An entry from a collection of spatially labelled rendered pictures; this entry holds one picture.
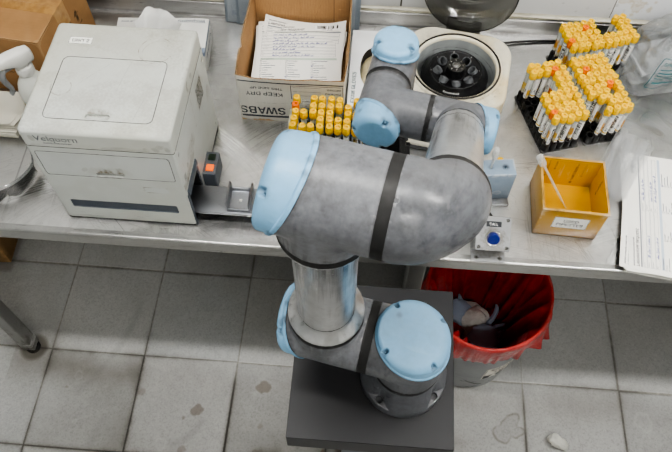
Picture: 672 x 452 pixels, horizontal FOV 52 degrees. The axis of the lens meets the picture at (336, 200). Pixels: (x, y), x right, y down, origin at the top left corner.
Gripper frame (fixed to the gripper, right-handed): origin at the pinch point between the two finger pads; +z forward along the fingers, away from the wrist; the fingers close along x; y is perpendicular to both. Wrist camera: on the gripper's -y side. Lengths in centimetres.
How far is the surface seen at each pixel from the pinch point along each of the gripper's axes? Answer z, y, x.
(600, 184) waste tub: 5.3, 3.0, -45.5
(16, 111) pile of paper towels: 9, 22, 83
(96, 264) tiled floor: 100, 29, 92
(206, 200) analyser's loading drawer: 8.7, -1.4, 36.5
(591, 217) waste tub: 4.3, -5.7, -41.9
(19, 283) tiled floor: 100, 21, 117
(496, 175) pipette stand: 2.8, 2.8, -23.4
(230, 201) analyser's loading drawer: 8.5, -1.6, 31.5
